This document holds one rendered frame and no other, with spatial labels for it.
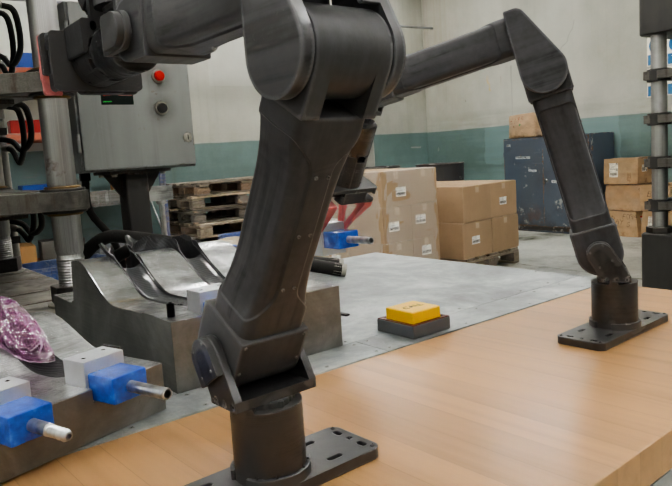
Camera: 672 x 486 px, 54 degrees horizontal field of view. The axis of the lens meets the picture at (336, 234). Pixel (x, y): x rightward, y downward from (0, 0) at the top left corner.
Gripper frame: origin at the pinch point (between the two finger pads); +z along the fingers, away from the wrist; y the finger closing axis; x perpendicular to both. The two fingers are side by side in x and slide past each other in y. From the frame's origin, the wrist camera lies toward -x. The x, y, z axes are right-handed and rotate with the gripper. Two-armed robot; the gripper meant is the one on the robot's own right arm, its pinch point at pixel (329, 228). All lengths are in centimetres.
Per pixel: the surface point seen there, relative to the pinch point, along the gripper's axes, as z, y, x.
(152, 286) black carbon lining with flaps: 9.9, 28.2, -5.3
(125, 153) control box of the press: 21, 5, -71
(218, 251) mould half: 9.6, 13.6, -11.2
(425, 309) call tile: 1.0, -1.9, 22.7
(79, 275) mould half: 12.7, 36.0, -14.8
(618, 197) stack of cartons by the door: 180, -612, -219
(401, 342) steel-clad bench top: 3.9, 3.9, 24.9
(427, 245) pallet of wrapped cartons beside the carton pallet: 179, -297, -200
